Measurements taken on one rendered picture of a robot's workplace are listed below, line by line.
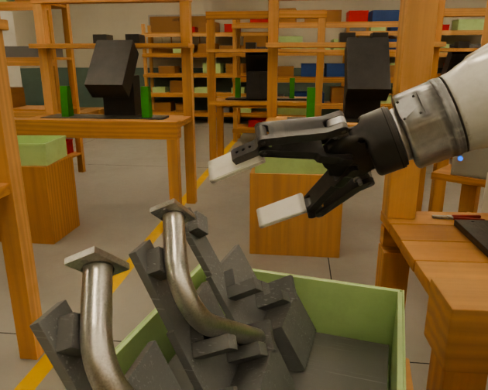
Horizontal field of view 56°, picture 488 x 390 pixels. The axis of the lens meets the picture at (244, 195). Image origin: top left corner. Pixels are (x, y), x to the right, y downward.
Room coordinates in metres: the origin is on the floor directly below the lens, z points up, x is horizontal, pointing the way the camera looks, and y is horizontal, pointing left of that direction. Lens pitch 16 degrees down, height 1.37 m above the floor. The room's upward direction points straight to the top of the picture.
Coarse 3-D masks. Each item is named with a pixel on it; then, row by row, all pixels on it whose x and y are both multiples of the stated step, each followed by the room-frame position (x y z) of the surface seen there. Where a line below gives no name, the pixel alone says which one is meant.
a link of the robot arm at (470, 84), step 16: (464, 64) 0.50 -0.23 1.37; (480, 64) 0.48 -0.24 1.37; (448, 80) 0.49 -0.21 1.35; (464, 80) 0.48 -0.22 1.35; (480, 80) 0.47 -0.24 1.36; (464, 96) 0.47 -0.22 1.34; (480, 96) 0.46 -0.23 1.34; (464, 112) 0.46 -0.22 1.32; (480, 112) 0.46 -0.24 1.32; (464, 128) 0.47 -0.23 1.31; (480, 128) 0.46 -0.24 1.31; (480, 144) 0.47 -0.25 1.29
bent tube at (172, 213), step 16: (160, 208) 0.58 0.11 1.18; (176, 208) 0.59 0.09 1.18; (176, 224) 0.57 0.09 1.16; (176, 240) 0.55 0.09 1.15; (176, 256) 0.54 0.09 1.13; (176, 272) 0.52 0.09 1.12; (176, 288) 0.51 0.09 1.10; (192, 288) 0.52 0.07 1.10; (192, 304) 0.51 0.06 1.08; (192, 320) 0.51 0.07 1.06; (208, 320) 0.52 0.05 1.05; (224, 320) 0.55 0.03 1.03; (208, 336) 0.53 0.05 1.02; (240, 336) 0.58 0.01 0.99; (256, 336) 0.62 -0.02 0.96
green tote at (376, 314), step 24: (312, 288) 0.82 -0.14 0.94; (336, 288) 0.80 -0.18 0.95; (360, 288) 0.79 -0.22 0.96; (384, 288) 0.78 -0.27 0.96; (312, 312) 0.82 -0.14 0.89; (336, 312) 0.80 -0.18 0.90; (360, 312) 0.79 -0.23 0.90; (384, 312) 0.77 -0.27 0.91; (144, 336) 0.65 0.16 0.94; (360, 336) 0.78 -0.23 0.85; (384, 336) 0.77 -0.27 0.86; (120, 360) 0.58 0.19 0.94; (168, 360) 0.72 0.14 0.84
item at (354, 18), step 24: (240, 24) 8.06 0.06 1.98; (264, 24) 8.01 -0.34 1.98; (288, 24) 7.96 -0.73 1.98; (312, 24) 7.92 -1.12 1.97; (336, 24) 7.87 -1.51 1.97; (360, 24) 7.83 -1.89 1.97; (384, 24) 7.78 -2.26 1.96; (288, 48) 8.05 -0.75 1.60; (312, 48) 7.99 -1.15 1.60; (336, 48) 7.93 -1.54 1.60; (288, 72) 8.08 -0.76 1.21; (312, 72) 8.00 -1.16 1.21; (336, 72) 7.93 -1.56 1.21; (336, 96) 7.98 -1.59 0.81; (240, 120) 8.60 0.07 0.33; (264, 120) 8.51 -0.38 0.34
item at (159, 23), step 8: (152, 16) 11.45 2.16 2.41; (160, 16) 11.42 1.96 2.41; (168, 16) 11.40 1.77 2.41; (176, 16) 11.38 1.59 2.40; (192, 16) 11.33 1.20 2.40; (200, 16) 11.31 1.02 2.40; (152, 24) 11.45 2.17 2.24; (160, 24) 11.42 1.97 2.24; (168, 24) 11.40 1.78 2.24; (176, 24) 11.38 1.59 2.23; (192, 24) 11.33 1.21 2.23; (152, 40) 11.45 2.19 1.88; (160, 40) 11.42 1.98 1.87; (168, 40) 11.40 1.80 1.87; (176, 40) 11.38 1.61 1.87; (192, 40) 11.33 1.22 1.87; (200, 40) 11.31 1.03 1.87
